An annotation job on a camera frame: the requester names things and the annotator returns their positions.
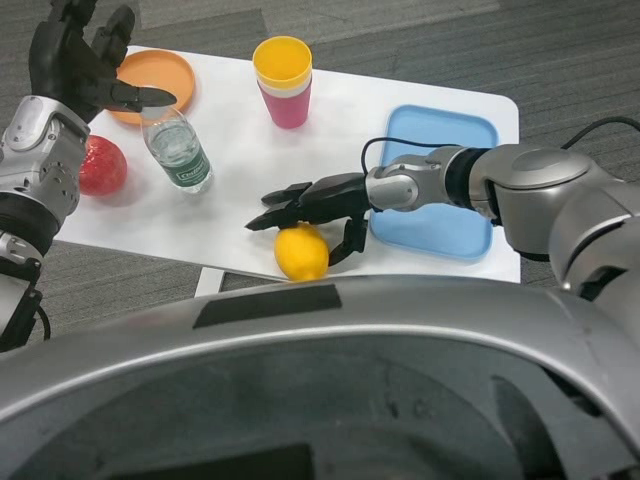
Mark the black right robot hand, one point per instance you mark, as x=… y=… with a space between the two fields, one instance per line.
x=330 y=197

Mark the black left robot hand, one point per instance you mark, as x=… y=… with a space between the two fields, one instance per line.
x=60 y=65

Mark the yellow lemon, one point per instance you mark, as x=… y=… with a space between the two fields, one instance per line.
x=300 y=252

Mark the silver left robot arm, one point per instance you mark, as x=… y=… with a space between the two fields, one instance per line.
x=40 y=165

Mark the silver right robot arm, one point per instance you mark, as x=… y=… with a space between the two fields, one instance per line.
x=540 y=195

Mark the orange plastic plate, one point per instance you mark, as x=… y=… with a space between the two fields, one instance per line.
x=155 y=70

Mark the pink plastic cup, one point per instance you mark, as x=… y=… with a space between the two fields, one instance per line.
x=287 y=110

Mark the red apple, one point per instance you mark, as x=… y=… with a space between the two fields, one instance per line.
x=102 y=170

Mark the white plastic cup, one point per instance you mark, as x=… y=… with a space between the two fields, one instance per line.
x=280 y=92

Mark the blue plastic tray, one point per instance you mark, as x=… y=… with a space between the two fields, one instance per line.
x=440 y=125

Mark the clear plastic water bottle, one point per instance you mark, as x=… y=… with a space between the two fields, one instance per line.
x=177 y=150

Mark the yellow plastic cup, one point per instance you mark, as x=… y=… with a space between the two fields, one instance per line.
x=282 y=60

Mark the silver robot chest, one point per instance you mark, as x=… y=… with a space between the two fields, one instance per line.
x=320 y=350

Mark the white table leg frame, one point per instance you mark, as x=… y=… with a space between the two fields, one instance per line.
x=207 y=280

